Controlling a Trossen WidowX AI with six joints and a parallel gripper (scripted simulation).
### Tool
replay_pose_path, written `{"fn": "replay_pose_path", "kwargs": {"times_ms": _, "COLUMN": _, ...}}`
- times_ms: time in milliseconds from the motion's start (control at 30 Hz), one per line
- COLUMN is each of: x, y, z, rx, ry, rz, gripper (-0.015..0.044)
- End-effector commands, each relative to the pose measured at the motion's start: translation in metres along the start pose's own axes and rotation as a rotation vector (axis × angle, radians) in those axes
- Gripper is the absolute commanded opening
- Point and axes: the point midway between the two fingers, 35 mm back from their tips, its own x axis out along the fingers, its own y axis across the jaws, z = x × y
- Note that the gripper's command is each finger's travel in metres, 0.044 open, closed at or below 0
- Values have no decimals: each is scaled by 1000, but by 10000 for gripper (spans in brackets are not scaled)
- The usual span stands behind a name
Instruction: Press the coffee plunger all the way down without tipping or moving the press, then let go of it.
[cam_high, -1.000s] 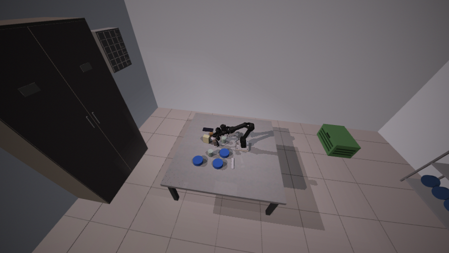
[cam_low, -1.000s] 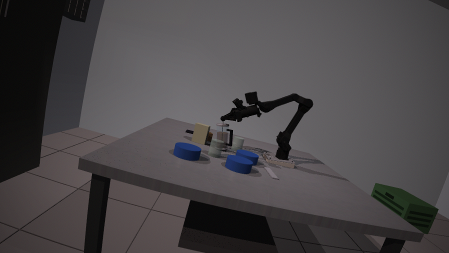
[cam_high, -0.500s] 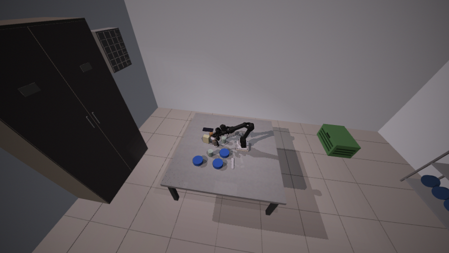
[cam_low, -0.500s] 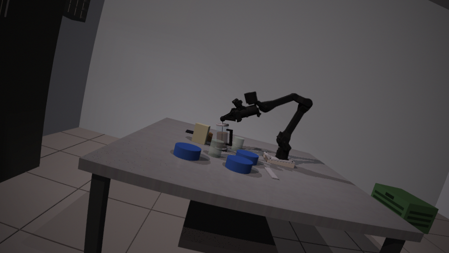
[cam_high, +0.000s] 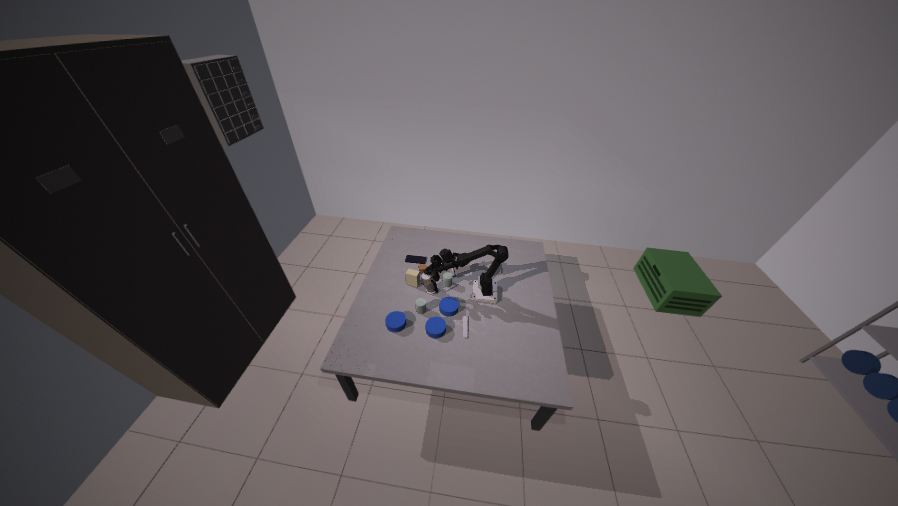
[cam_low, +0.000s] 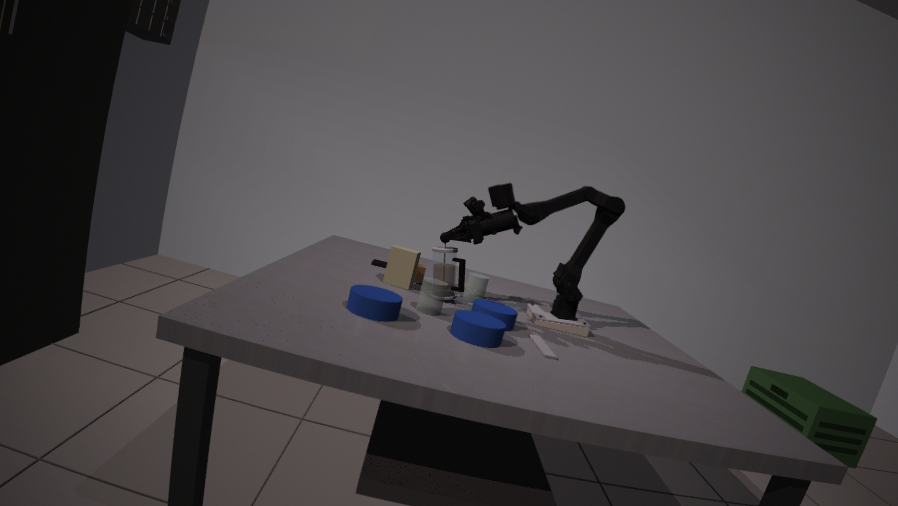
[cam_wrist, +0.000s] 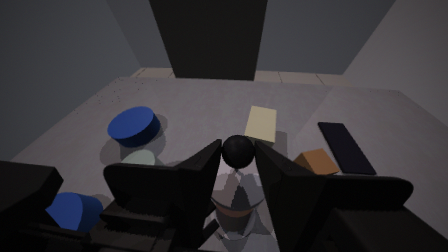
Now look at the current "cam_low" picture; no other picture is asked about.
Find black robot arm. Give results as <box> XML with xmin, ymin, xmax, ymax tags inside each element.
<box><xmin>464</xmin><ymin>183</ymin><xmax>626</xmax><ymax>321</ymax></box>

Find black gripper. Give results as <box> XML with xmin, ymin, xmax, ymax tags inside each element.
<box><xmin>443</xmin><ymin>213</ymin><xmax>499</xmax><ymax>245</ymax></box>

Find blue short cylinder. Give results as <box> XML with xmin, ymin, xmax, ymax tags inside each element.
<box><xmin>450</xmin><ymin>310</ymin><xmax>506</xmax><ymax>348</ymax></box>
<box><xmin>471</xmin><ymin>299</ymin><xmax>517</xmax><ymax>331</ymax></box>
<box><xmin>347</xmin><ymin>285</ymin><xmax>403</xmax><ymax>322</ymax></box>

